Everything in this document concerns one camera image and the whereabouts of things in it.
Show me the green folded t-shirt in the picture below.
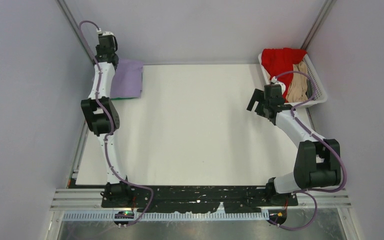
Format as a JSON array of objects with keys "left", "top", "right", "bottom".
[{"left": 110, "top": 96, "right": 141, "bottom": 101}]

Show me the white plastic laundry basket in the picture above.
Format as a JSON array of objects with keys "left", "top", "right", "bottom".
[{"left": 257, "top": 53, "right": 328, "bottom": 109}]

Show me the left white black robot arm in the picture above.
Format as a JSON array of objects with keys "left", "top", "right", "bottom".
[{"left": 80, "top": 31, "right": 134, "bottom": 207}]

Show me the lavender purple t-shirt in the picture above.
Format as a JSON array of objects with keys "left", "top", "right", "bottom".
[{"left": 110, "top": 59, "right": 144, "bottom": 98}]

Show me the red t-shirt in basket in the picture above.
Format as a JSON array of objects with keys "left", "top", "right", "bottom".
[{"left": 260, "top": 47, "right": 307, "bottom": 98}]

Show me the aluminium front frame rail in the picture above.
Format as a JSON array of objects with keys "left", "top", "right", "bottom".
[{"left": 50, "top": 186, "right": 352, "bottom": 223}]

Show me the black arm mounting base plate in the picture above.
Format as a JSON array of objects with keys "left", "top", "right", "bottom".
[{"left": 100, "top": 184, "right": 298, "bottom": 214}]

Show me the beige t-shirt in basket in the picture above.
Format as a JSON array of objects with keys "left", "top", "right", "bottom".
[{"left": 286, "top": 61, "right": 308, "bottom": 103}]

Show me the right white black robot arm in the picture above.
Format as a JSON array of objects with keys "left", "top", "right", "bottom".
[{"left": 246, "top": 84, "right": 347, "bottom": 205}]

